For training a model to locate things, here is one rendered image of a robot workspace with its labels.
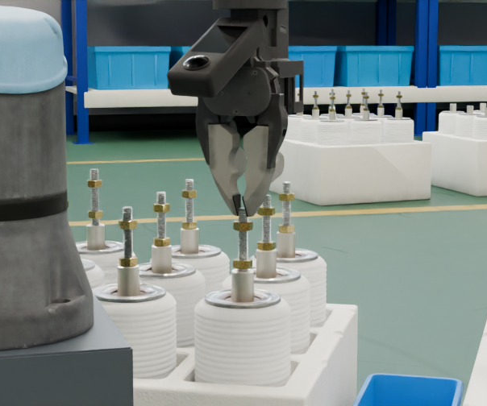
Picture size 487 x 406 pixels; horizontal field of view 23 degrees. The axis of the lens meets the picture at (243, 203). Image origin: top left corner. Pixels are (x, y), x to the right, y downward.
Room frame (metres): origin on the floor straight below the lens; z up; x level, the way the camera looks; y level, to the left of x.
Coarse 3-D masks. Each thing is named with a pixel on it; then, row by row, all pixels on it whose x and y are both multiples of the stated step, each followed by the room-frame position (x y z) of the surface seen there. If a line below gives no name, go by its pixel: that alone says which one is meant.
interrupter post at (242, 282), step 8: (232, 272) 1.13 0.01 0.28; (240, 272) 1.13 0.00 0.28; (248, 272) 1.13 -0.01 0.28; (232, 280) 1.13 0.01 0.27; (240, 280) 1.12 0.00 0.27; (248, 280) 1.13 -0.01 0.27; (232, 288) 1.13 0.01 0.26; (240, 288) 1.13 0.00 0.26; (248, 288) 1.13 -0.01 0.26; (232, 296) 1.13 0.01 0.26; (240, 296) 1.12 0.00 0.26; (248, 296) 1.13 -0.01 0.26
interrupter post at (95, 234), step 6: (90, 228) 1.41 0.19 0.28; (96, 228) 1.41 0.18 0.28; (102, 228) 1.41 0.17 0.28; (90, 234) 1.41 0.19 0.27; (96, 234) 1.41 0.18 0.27; (102, 234) 1.41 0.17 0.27; (90, 240) 1.41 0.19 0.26; (96, 240) 1.41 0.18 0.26; (102, 240) 1.41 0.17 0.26; (90, 246) 1.41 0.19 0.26; (96, 246) 1.41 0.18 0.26; (102, 246) 1.41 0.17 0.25
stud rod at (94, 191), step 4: (92, 172) 1.41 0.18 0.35; (96, 172) 1.42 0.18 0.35; (92, 176) 1.42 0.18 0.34; (96, 176) 1.42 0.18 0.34; (92, 188) 1.42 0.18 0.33; (96, 188) 1.42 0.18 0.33; (92, 192) 1.42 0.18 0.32; (96, 192) 1.42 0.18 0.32; (92, 196) 1.42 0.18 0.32; (96, 196) 1.42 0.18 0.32; (92, 200) 1.42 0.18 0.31; (96, 200) 1.42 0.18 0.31; (92, 204) 1.42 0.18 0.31; (96, 204) 1.42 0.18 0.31; (92, 208) 1.42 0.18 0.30; (96, 208) 1.42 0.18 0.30; (92, 220) 1.42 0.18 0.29; (96, 220) 1.42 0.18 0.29; (92, 224) 1.42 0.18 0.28; (96, 224) 1.42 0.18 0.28
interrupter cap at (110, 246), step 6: (78, 246) 1.42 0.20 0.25; (84, 246) 1.43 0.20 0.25; (108, 246) 1.43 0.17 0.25; (114, 246) 1.42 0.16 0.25; (120, 246) 1.42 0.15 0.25; (84, 252) 1.38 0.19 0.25; (90, 252) 1.38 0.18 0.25; (96, 252) 1.38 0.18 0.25; (102, 252) 1.38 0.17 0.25; (108, 252) 1.39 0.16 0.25; (114, 252) 1.39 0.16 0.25
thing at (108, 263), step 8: (80, 256) 1.38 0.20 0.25; (88, 256) 1.38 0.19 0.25; (96, 256) 1.38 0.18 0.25; (104, 256) 1.38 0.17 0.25; (112, 256) 1.38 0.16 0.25; (120, 256) 1.39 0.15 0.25; (96, 264) 1.37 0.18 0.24; (104, 264) 1.38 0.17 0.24; (112, 264) 1.38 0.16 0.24; (104, 272) 1.37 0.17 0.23; (112, 272) 1.38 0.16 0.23; (104, 280) 1.38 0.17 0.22; (112, 280) 1.38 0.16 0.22
